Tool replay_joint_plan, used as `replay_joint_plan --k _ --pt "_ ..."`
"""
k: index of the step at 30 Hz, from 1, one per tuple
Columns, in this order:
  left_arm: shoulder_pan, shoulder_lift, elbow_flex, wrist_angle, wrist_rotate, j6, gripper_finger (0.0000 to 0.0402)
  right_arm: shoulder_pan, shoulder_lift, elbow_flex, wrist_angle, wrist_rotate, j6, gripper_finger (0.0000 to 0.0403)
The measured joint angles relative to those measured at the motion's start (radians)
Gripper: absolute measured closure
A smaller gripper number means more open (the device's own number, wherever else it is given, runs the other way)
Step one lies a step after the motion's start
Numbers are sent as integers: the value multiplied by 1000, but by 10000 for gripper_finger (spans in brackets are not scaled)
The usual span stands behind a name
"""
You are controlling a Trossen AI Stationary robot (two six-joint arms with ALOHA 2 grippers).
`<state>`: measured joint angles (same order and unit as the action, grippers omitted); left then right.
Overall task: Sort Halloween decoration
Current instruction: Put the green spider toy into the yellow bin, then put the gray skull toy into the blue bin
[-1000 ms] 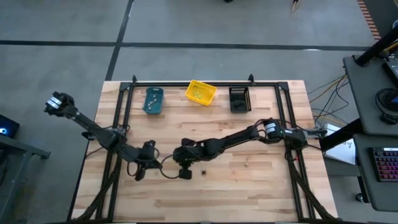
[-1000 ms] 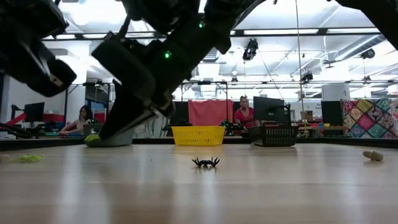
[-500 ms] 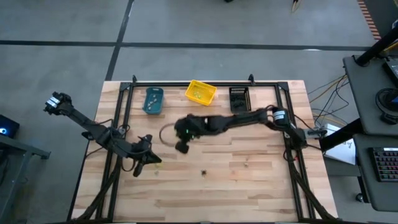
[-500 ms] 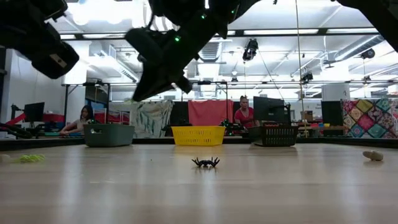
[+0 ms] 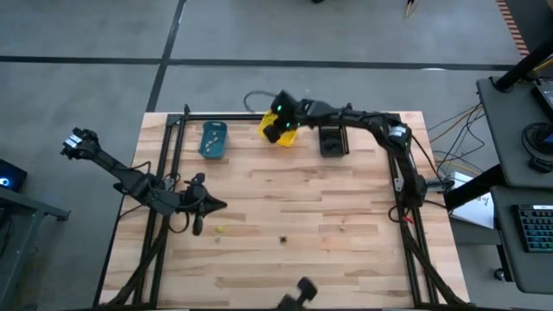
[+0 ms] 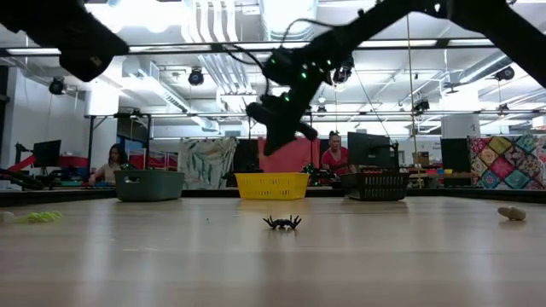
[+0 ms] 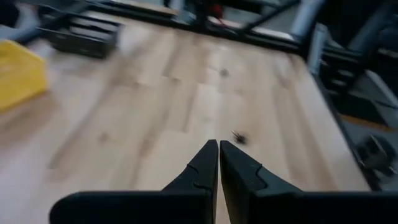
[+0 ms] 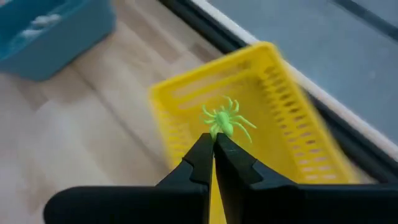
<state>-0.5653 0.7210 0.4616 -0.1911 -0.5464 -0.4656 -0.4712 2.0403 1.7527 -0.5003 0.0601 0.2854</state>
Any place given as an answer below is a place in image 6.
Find white numbered pillar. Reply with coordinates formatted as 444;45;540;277
441;113;482;138

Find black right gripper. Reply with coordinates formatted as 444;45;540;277
262;36;355;156

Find yellow plastic basket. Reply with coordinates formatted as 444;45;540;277
235;171;311;200

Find silver ventilation duct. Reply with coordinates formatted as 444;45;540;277
258;0;320;86
458;53;515;85

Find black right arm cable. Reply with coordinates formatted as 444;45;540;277
221;16;338;95

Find black square monitor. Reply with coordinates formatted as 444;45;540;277
440;137;472;174

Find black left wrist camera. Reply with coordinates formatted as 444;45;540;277
58;16;131;84

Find colourful patchwork quilt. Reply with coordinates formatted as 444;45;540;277
468;135;546;191

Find red slanted machine part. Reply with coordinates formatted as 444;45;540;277
12;155;35;171

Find hanging thin rope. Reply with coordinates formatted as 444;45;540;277
404;12;418;189

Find black overhead light bar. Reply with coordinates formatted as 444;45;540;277
0;38;496;55

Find small black monitor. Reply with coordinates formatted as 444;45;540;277
32;139;62;169

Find white leaf print cloth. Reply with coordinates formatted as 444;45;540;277
177;136;239;191

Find person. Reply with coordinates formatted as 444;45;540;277
321;130;357;176
88;142;129;187

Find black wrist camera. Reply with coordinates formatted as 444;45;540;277
58;16;131;84
245;101;274;125

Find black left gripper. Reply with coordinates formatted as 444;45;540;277
25;0;110;56

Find large black monitor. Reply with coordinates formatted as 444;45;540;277
346;131;392;168

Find black plastic basket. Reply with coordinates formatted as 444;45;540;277
340;171;410;202

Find black upright panel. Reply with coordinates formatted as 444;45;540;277
232;138;260;174

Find neon green plastic toy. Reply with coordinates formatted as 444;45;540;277
19;211;63;224

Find red cloth backdrop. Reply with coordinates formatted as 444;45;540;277
258;136;322;174

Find black aluminium table frame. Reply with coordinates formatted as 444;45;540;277
0;187;546;206

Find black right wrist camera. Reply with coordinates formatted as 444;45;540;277
245;101;274;125

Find teal plastic basket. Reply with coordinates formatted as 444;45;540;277
113;169;186;203

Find black plastic toy spider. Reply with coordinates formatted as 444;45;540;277
262;214;303;231

